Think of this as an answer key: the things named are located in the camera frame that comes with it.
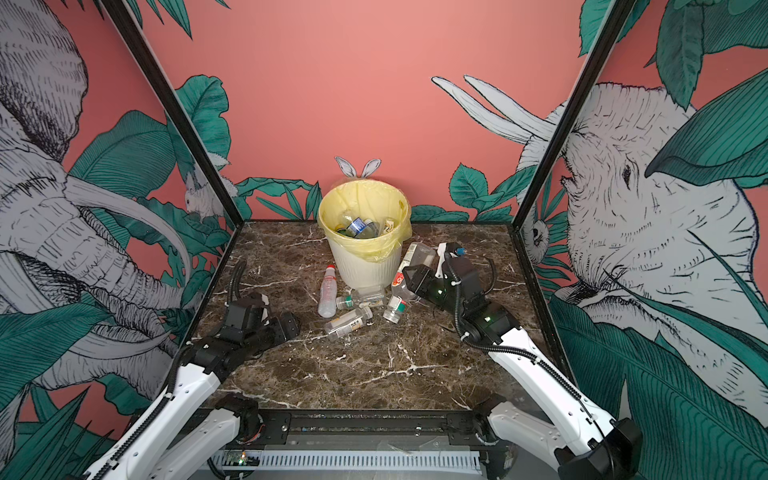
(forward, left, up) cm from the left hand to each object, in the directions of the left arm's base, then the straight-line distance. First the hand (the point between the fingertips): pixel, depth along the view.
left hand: (291, 322), depth 80 cm
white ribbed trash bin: (+16, -19, -1) cm, 25 cm away
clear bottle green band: (+11, -13, -9) cm, 19 cm away
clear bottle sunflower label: (+8, -34, +19) cm, 39 cm away
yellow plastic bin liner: (+38, -21, +11) cm, 45 cm away
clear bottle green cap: (+29, -28, +7) cm, 41 cm away
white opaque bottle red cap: (+9, -8, -6) cm, 13 cm away
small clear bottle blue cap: (+30, -21, +4) cm, 37 cm away
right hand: (+5, -31, +17) cm, 35 cm away
